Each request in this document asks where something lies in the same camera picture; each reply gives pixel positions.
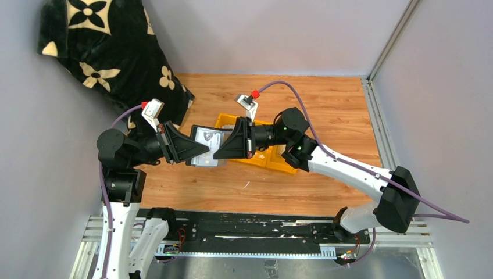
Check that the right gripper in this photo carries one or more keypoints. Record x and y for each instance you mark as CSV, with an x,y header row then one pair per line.
x,y
246,137

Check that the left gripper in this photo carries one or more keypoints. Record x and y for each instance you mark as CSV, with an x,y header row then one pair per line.
x,y
168,142

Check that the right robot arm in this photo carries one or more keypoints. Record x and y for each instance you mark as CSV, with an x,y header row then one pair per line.
x,y
394,193

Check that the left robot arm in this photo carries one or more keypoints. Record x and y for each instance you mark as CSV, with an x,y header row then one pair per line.
x,y
122,188

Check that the middle yellow bin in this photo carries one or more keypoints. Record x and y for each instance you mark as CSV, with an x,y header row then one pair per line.
x,y
259,159

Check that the yellow bin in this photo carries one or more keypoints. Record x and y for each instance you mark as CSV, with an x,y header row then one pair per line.
x,y
225,124
276,162
259,159

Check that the left yellow bin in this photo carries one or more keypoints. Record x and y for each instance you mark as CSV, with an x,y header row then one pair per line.
x,y
225,124

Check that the right yellow bin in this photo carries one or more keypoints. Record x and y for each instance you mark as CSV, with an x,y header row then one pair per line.
x,y
276,162

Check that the black floral blanket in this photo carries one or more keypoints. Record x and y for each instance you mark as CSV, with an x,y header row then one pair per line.
x,y
110,47

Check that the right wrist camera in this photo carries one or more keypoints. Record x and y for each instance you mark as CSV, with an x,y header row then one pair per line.
x,y
249,104

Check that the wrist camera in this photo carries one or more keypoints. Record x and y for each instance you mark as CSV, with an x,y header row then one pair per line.
x,y
249,104
150,112

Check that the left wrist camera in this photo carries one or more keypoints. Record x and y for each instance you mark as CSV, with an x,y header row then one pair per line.
x,y
150,112

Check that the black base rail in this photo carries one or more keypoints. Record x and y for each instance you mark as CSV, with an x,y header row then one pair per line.
x,y
249,234

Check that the aluminium frame post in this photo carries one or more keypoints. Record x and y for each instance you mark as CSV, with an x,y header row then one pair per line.
x,y
393,38

